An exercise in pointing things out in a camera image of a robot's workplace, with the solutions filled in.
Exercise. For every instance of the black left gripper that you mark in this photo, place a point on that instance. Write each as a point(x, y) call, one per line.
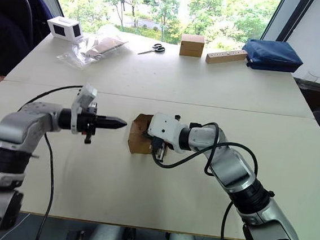
point(87, 121)

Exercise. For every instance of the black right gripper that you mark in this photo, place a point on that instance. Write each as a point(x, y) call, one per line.
point(158, 148)

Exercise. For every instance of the small cardboard box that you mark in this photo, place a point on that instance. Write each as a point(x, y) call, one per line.
point(136, 140)

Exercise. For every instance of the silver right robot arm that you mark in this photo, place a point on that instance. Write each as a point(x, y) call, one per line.
point(237, 173)

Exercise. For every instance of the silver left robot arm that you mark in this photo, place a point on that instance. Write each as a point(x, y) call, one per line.
point(11, 128)

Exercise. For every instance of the clear plastic bag with cardboard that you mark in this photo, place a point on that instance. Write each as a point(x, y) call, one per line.
point(102, 45)

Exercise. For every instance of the closed brown cardboard box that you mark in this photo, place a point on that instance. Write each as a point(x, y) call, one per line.
point(191, 46)

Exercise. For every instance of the white box with black panels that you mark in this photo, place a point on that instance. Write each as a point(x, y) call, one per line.
point(63, 28)

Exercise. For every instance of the wooden block with holes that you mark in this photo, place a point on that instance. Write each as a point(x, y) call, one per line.
point(225, 57)

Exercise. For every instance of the navy jacket on chair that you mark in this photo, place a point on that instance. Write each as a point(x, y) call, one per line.
point(38, 9)

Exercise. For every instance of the person in dark navy clothing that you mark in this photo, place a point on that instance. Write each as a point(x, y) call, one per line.
point(3, 34)

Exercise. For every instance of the navy blue fabric bag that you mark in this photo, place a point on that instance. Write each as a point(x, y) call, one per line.
point(272, 55)

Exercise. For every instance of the clear drinking glass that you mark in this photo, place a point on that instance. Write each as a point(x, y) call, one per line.
point(313, 76)

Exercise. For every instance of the dark side table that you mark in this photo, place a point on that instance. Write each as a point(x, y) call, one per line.
point(318, 94)

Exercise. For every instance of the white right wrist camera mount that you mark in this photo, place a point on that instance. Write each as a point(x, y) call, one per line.
point(163, 127)

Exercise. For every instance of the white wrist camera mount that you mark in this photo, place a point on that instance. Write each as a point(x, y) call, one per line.
point(86, 93)
point(163, 127)

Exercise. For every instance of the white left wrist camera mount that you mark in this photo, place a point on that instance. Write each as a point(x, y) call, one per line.
point(86, 93)

